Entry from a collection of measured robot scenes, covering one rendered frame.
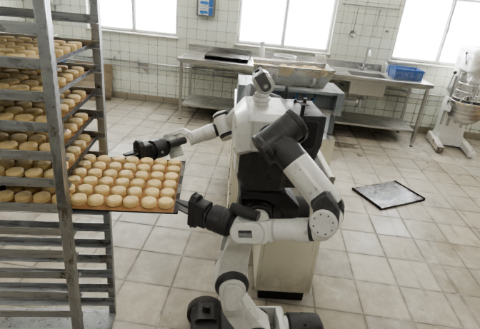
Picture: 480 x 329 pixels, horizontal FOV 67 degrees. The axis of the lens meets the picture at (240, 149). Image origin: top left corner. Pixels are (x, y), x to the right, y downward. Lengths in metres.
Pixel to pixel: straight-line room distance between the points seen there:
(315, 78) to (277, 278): 1.31
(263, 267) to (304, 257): 0.25
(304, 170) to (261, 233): 0.22
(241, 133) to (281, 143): 0.19
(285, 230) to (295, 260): 1.15
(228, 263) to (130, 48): 4.92
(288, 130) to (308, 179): 0.15
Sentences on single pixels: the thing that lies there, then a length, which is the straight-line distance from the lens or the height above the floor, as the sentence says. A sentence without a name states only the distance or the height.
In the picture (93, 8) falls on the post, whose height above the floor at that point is 1.63.
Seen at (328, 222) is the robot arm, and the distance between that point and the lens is 1.02.
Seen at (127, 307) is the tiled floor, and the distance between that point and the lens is 2.38.
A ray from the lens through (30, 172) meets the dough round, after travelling 1.31.
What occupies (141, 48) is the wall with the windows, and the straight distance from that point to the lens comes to 6.03.
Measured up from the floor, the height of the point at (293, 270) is 0.26.
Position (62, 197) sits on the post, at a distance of 1.22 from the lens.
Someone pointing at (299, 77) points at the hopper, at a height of 1.25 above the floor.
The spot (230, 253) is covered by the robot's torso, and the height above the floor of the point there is 0.76.
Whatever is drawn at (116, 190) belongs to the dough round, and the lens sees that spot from 1.33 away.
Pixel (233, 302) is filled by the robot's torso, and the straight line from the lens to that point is 1.62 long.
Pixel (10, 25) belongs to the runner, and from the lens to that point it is 1.14.
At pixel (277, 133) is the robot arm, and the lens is 1.05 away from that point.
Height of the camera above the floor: 1.72
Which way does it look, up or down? 23 degrees down
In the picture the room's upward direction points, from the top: 6 degrees clockwise
